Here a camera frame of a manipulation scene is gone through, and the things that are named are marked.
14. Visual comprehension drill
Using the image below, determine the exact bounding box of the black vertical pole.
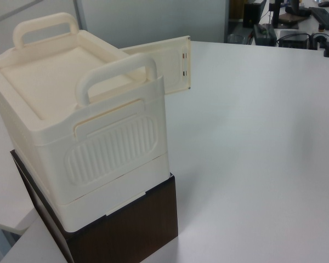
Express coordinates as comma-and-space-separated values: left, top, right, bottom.
272, 0, 282, 28

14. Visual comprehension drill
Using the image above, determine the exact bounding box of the small black device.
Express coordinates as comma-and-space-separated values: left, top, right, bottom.
310, 32, 327, 50

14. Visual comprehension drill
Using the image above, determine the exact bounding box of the clear glass cup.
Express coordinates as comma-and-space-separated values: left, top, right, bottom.
227, 34, 246, 44

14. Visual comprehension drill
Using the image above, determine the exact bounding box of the black rectangular box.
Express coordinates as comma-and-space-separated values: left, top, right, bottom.
243, 0, 267, 28

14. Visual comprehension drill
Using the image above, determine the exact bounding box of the dark brown wooden box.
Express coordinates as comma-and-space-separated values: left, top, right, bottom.
10, 149, 179, 263

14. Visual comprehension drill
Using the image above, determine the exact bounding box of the black and green device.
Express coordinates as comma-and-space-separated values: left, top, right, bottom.
252, 24, 278, 46

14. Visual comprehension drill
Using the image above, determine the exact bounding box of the cream plastic storage cabinet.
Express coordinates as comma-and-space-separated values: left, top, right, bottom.
0, 12, 171, 233

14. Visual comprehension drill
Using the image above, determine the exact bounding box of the black electronic box with cables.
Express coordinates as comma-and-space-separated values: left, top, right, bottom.
276, 30, 311, 49

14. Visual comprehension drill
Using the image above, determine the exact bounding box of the black keyboard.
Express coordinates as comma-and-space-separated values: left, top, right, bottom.
311, 7, 329, 30

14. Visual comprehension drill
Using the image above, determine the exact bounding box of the black monitor stand base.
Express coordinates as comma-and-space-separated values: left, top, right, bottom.
284, 0, 312, 17

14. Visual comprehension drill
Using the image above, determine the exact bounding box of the cream plastic cabinet door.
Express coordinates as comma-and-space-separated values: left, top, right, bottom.
122, 35, 193, 95

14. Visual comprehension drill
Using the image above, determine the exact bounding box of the brown board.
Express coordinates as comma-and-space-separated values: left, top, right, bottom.
274, 13, 300, 30

